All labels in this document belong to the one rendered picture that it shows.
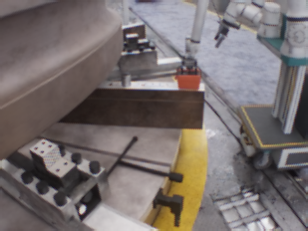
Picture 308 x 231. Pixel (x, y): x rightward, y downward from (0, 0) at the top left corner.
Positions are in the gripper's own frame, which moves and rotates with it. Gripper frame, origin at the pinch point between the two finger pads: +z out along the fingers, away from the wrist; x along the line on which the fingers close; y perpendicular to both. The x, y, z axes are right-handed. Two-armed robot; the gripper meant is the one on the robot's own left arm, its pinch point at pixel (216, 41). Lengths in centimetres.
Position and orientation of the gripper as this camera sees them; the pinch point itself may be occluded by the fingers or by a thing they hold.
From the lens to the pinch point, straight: 189.4
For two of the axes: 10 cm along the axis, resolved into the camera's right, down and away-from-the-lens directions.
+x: -1.6, 6.2, -7.7
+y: -9.3, -3.6, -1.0
